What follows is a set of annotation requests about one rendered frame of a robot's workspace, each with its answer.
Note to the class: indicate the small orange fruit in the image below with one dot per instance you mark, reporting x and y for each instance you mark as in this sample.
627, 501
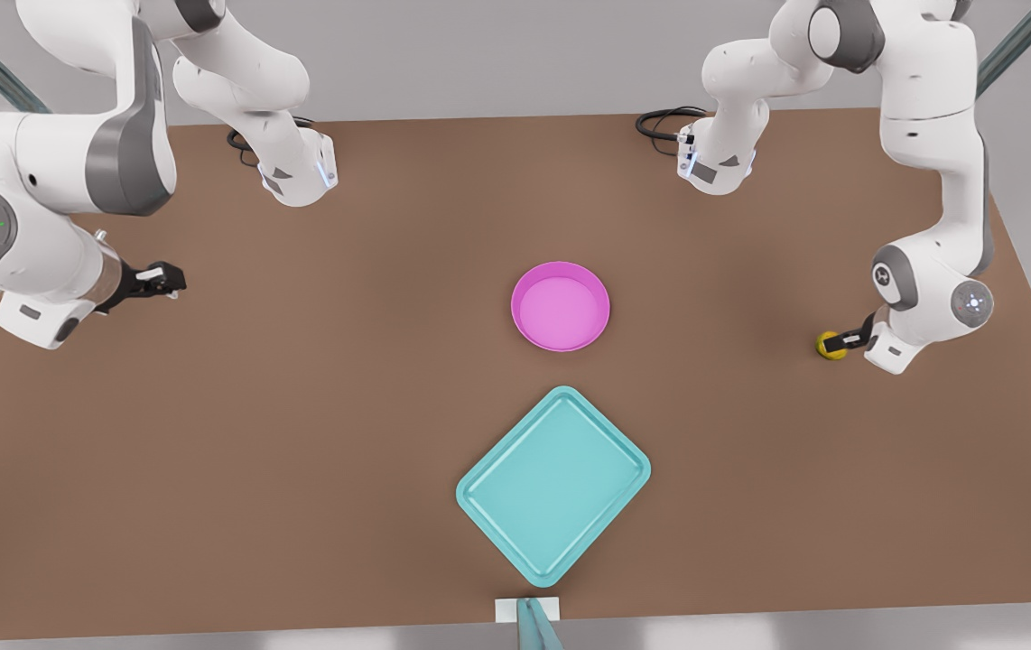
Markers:
829, 348

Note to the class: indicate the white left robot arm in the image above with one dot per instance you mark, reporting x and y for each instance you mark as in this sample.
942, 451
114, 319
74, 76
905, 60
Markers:
931, 135

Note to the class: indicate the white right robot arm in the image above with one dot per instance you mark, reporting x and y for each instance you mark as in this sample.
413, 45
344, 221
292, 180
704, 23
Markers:
46, 153

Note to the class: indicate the round pink plate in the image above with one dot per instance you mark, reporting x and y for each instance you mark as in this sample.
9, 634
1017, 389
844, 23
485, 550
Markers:
561, 307

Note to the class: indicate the teal rectangular tray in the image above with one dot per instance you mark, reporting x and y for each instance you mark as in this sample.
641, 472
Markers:
553, 486

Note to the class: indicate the white post foot plate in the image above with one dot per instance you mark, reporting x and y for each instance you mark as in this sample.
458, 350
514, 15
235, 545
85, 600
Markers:
505, 611

